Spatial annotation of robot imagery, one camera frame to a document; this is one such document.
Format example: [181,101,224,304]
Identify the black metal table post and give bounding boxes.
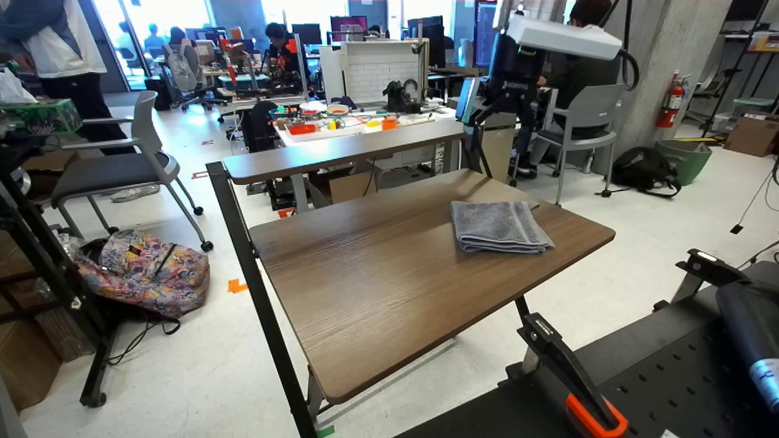
[204,161,322,438]

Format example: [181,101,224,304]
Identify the green bin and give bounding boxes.
[655,139,715,190]

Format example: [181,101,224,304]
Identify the long brown wooden table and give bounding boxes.
[222,116,467,214]

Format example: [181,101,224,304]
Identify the small black clamp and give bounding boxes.
[669,245,754,309]

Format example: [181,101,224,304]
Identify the black metal stand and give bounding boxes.
[0,119,115,411]

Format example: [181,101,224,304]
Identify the grey chair with wheels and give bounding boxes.
[45,87,217,255]

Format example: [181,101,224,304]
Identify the colourful floral backpack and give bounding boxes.
[72,228,211,321]

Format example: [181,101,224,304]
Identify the stacked cardboard boxes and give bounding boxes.
[0,231,93,413]

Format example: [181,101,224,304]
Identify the grey towel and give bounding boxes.
[447,196,558,257]

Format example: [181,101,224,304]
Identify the white board panel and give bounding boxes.
[318,36,433,109]

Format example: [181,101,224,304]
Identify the red fire extinguisher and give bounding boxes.
[653,68,689,134]

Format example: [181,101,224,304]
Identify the black headphones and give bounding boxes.
[380,76,425,115]

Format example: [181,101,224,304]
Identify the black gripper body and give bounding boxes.
[487,34,551,93]

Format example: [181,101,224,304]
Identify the seated person in black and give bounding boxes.
[260,18,310,93]

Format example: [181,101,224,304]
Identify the black perforated base board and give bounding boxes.
[394,257,779,438]

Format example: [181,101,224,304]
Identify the white table with parts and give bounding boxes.
[272,99,457,151]

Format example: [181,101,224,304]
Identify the seated person in grey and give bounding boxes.
[162,25,206,96]

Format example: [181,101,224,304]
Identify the person in white shirt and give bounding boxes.
[0,0,111,112]

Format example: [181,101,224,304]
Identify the black bag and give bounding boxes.
[608,143,684,201]

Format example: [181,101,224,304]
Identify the black cylindrical tool blue label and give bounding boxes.
[715,276,779,419]

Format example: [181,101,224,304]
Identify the brown cardboard box under table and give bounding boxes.
[327,168,377,207]

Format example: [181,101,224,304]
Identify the grey plastic chair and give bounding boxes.
[525,82,633,207]

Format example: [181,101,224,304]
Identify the black clamp orange handle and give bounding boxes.
[513,309,633,438]

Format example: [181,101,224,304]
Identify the green box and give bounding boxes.
[0,96,84,135]

